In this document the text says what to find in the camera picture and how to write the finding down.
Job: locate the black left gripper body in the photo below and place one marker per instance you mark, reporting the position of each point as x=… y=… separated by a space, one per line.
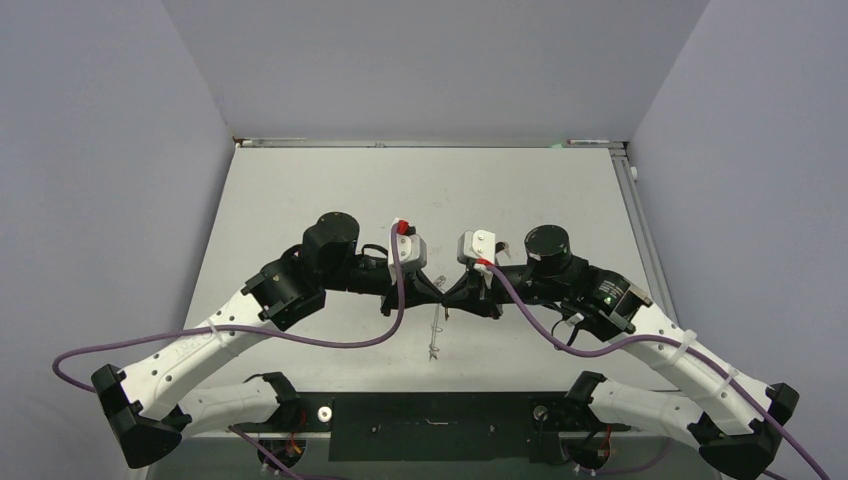
x=376 y=281

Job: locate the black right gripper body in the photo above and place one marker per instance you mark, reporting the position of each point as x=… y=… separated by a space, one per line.
x=488 y=286

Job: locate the metal ring plate with keyrings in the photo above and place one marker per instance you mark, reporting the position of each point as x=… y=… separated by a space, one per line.
x=436 y=329

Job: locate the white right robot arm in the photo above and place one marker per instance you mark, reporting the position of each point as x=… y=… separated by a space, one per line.
x=736 y=423

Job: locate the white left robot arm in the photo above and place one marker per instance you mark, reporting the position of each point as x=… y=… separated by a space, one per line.
x=154 y=404

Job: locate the key with black tag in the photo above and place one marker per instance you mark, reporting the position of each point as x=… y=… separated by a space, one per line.
x=502 y=247

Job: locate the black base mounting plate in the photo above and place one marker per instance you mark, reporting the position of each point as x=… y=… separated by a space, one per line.
x=462 y=426

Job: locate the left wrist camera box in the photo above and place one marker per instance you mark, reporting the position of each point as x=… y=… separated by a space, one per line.
x=407 y=251

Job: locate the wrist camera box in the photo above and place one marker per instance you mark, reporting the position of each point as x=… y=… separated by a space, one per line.
x=475 y=245
x=407 y=251

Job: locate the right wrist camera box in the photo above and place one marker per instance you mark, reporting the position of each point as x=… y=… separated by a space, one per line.
x=475 y=245

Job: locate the aluminium rail back edge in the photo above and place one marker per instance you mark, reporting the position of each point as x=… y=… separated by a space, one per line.
x=437 y=143

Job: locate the aluminium rail edge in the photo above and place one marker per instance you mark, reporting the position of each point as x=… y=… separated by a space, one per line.
x=627 y=179
x=437 y=143

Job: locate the aluminium rail right edge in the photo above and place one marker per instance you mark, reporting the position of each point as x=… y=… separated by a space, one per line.
x=627 y=179

